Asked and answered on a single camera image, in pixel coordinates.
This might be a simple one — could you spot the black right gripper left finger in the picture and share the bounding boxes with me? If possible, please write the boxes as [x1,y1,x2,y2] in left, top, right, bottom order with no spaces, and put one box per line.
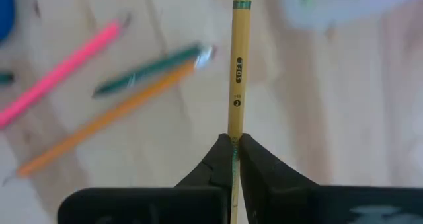
[58,133,234,224]

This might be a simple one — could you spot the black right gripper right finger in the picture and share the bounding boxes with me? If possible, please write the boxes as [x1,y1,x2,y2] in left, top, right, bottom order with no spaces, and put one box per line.
[239,133,423,224]

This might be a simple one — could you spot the orange pencil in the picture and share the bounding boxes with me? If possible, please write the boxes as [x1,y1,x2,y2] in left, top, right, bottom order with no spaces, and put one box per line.
[2,59,198,187]

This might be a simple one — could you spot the yellow pencil green ferrule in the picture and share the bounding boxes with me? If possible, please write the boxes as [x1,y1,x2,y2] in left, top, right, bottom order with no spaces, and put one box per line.
[227,0,254,224]

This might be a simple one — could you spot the pink pencil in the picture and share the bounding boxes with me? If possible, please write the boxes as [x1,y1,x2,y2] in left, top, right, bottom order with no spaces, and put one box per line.
[0,18,122,130]

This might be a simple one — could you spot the dark green marker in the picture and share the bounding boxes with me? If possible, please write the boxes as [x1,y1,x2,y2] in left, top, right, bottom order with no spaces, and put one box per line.
[0,71,16,86]

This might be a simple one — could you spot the clear supply box pink lid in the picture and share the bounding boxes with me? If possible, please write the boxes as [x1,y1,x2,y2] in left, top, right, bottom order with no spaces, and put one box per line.
[279,0,423,32]

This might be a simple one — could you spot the blue handled scissors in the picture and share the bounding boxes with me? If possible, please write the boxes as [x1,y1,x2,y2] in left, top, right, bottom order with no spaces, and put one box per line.
[0,0,17,42]

